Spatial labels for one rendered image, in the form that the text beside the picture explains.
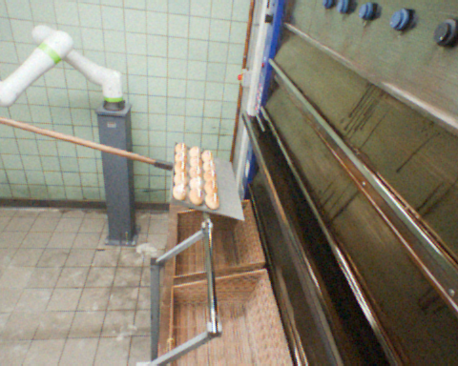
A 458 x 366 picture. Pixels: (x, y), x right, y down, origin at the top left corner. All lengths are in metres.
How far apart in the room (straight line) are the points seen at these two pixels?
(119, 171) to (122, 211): 0.38
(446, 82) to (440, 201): 0.23
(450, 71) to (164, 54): 2.24
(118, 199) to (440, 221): 2.40
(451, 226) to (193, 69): 2.35
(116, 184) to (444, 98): 2.32
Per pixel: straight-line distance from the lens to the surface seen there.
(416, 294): 0.84
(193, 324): 1.83
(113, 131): 2.50
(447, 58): 0.82
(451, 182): 0.75
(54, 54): 2.15
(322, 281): 0.99
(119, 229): 3.00
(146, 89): 2.85
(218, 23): 2.73
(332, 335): 0.85
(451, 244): 0.71
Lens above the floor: 2.10
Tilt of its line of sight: 32 degrees down
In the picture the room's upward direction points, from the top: 8 degrees clockwise
